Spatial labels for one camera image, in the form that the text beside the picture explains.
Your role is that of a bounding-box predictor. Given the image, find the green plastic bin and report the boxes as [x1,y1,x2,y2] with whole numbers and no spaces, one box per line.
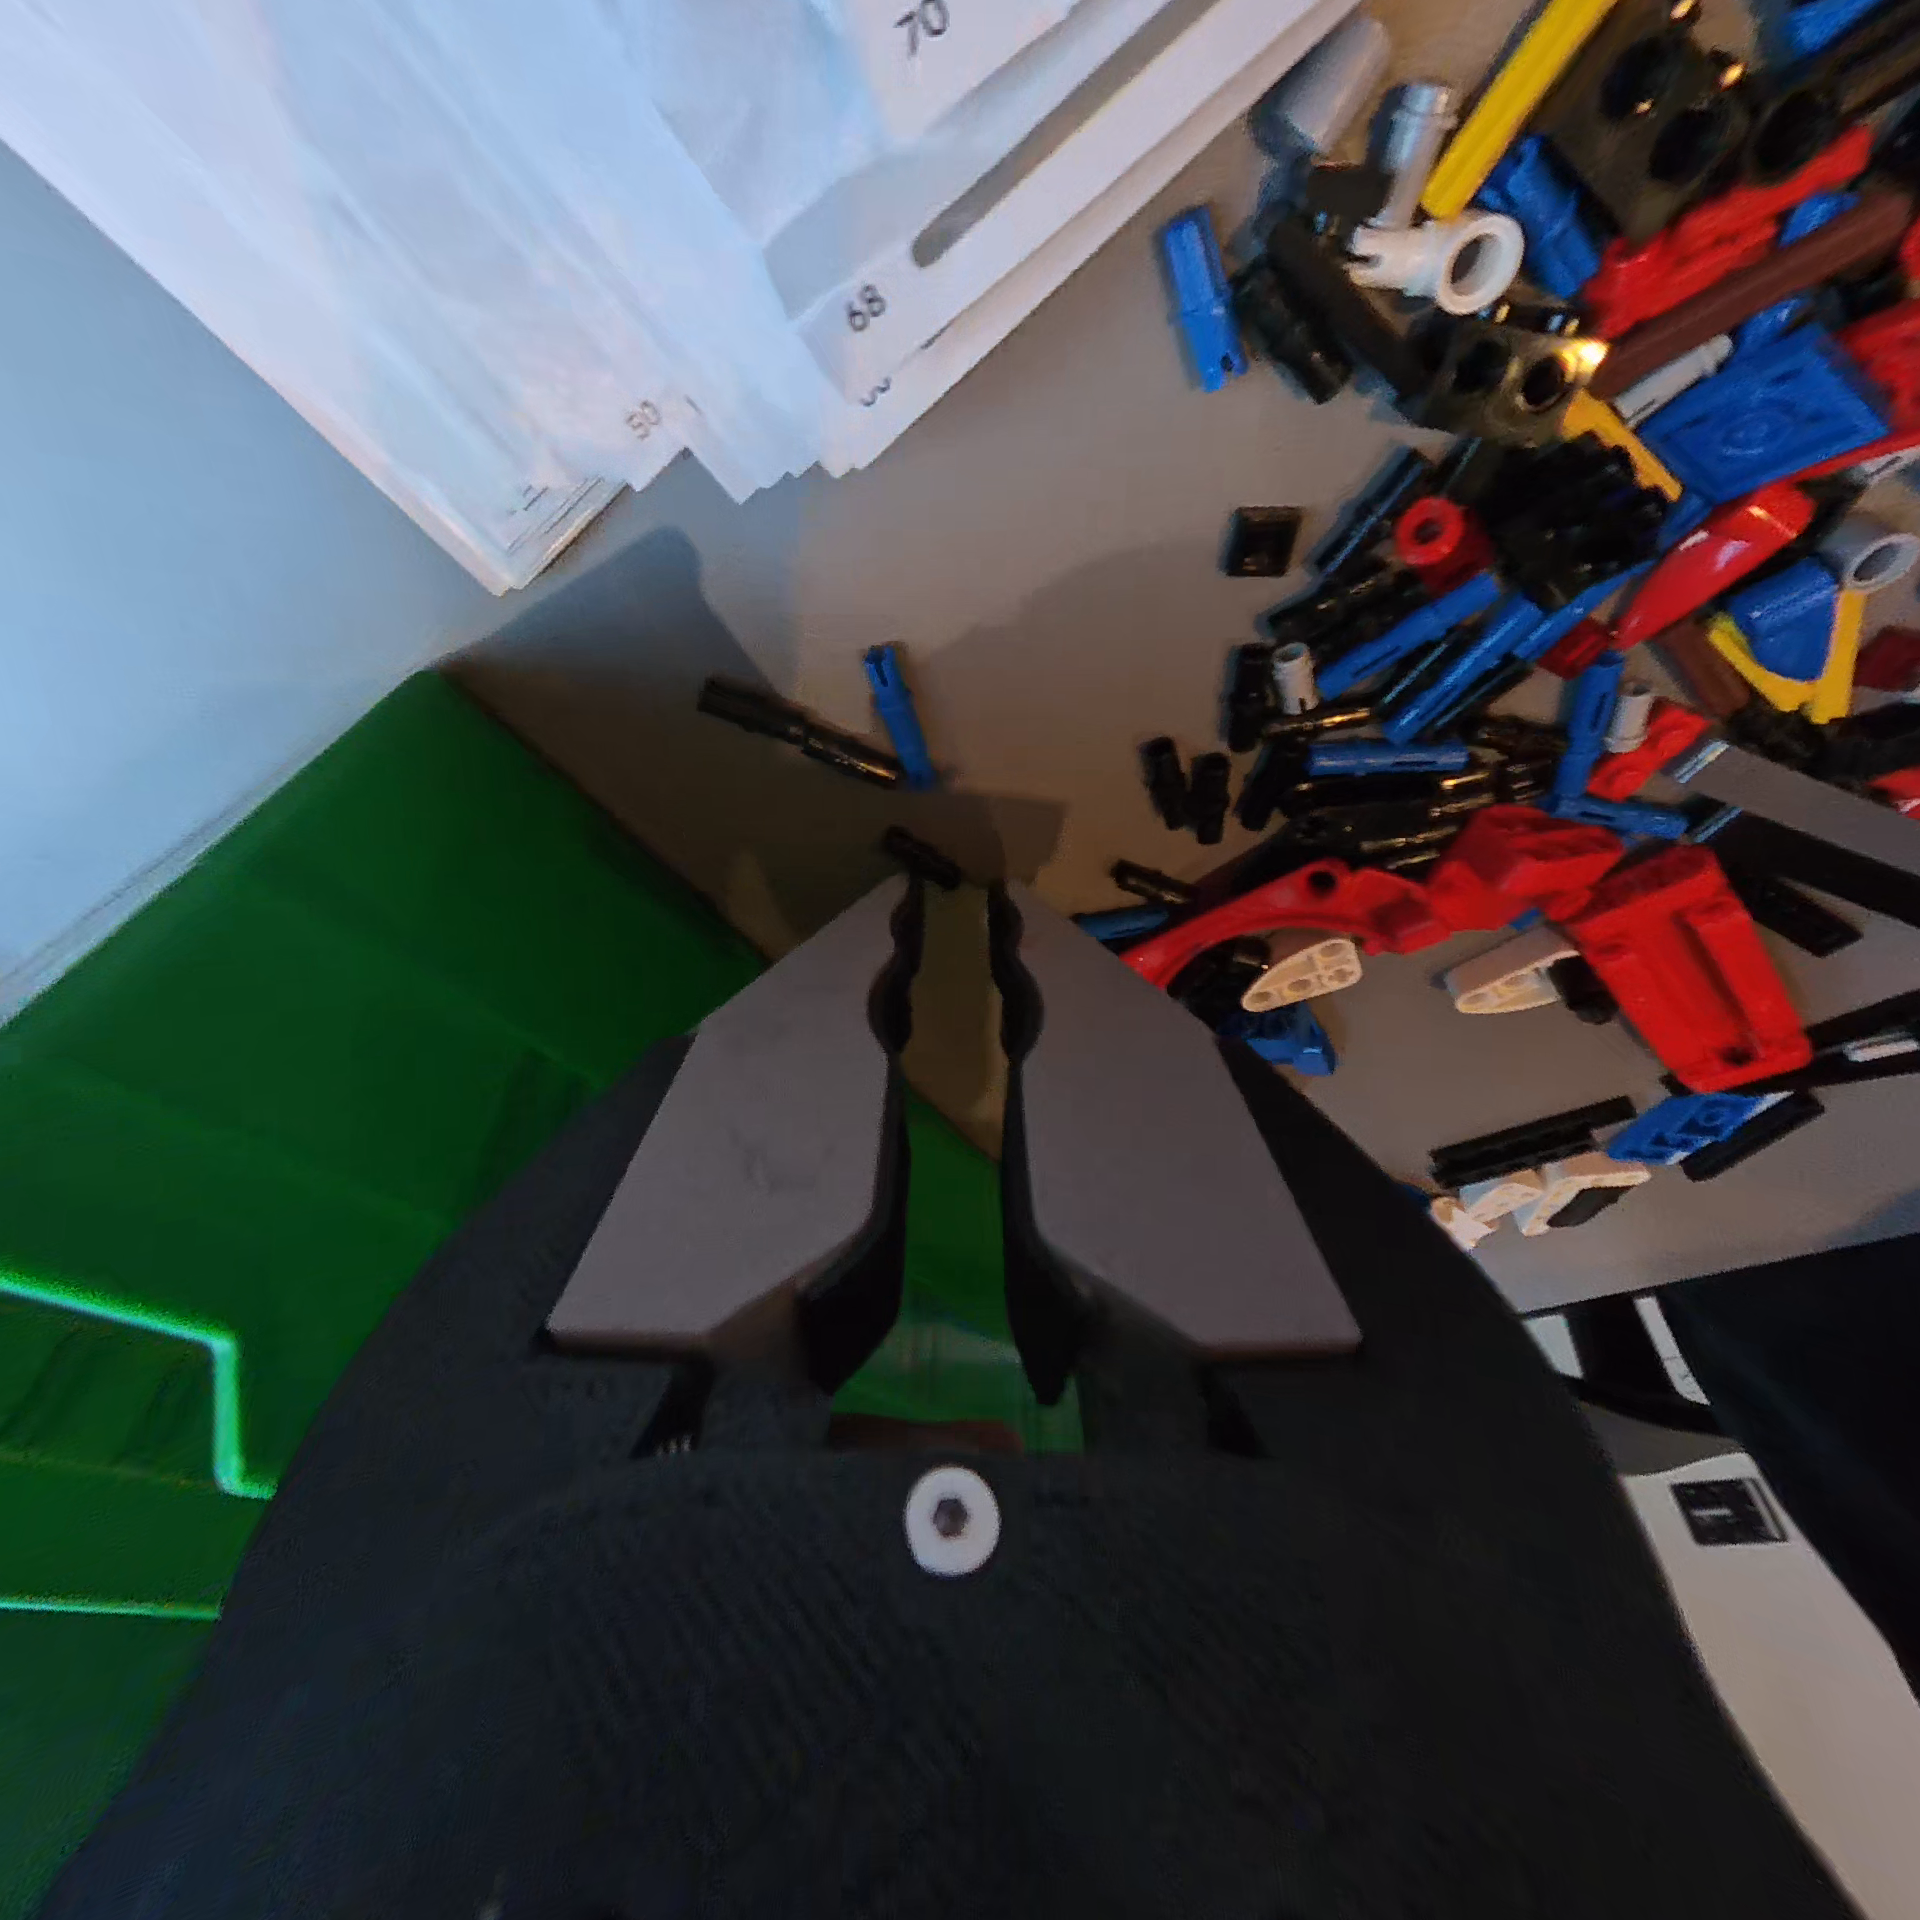
[0,668,1080,1920]

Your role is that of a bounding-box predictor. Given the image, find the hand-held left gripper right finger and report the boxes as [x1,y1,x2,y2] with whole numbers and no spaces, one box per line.
[983,879,1365,1407]

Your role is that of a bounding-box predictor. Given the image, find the grey desk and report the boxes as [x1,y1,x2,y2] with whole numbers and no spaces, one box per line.
[0,134,1920,1320]

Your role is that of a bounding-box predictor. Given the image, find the thick building instruction booklet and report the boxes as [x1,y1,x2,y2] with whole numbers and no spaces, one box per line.
[0,0,1359,593]

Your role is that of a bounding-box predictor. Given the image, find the long black connector pin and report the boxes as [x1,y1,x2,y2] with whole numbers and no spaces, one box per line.
[697,678,910,784]

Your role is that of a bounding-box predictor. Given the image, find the blue connector pin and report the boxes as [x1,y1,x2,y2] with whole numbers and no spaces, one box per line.
[862,645,938,792]
[1159,207,1247,394]

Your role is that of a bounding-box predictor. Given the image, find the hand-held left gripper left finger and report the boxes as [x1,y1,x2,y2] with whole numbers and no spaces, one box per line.
[544,872,922,1400]

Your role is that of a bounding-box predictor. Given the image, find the pile of mixed toy bricks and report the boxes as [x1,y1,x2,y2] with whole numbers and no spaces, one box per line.
[1072,0,1920,1247]

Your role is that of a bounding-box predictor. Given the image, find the white panel with black label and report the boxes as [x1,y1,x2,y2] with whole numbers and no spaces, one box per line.
[1522,1288,1920,1920]

